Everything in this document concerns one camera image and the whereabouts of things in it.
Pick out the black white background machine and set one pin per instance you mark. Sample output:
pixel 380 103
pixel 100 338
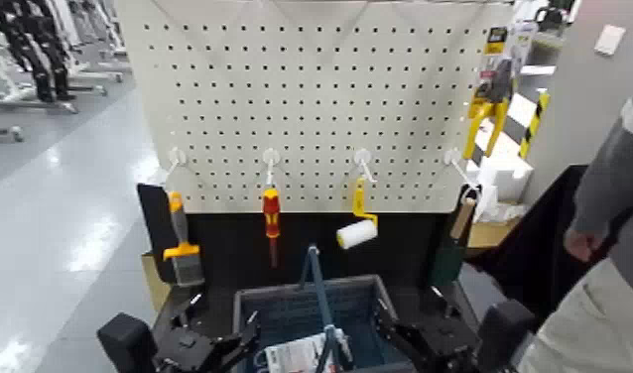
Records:
pixel 553 13

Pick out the white perforated pegboard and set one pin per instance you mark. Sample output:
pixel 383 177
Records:
pixel 306 104

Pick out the white wall plate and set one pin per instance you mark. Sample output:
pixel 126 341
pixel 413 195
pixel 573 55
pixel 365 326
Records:
pixel 609 40

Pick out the white foam block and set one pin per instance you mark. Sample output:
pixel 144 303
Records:
pixel 509 174

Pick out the white printed package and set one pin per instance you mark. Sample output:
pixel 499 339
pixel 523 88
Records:
pixel 295 357

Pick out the red yellow screwdriver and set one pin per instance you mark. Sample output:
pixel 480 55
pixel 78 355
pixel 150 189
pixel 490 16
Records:
pixel 271 213

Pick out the yellow pliers on package card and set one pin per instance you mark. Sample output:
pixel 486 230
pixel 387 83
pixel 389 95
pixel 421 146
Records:
pixel 496 78

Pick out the yellow black striped post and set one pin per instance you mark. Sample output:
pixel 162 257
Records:
pixel 535 120

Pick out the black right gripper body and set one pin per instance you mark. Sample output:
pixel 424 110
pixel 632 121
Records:
pixel 436 346

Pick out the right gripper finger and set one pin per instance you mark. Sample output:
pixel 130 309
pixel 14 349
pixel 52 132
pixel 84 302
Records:
pixel 444 307
pixel 392 323

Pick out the brown cardboard sheet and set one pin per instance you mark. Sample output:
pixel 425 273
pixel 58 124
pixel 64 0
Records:
pixel 155 286

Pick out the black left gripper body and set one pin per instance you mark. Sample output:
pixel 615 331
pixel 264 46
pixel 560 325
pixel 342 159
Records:
pixel 189 349

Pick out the black base panel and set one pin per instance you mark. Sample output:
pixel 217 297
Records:
pixel 285 234

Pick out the white wheeled stand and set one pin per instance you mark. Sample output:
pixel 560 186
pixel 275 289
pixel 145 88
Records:
pixel 4 133
pixel 30 101

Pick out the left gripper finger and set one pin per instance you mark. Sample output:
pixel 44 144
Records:
pixel 239 338
pixel 189 311

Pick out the white pegboard hook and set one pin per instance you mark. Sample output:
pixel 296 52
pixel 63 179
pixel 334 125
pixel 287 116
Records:
pixel 270 159
pixel 454 159
pixel 177 156
pixel 363 159

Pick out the brown cardboard box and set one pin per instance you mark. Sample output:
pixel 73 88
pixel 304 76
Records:
pixel 488 234

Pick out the black side panel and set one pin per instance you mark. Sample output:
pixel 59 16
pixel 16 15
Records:
pixel 157 229

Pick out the person's bare hand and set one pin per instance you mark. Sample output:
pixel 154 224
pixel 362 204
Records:
pixel 582 245

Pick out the grey blue plastic crate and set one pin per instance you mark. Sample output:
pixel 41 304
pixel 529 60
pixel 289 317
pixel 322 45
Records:
pixel 295 312

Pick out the black background robot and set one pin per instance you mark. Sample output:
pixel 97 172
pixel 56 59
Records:
pixel 32 41

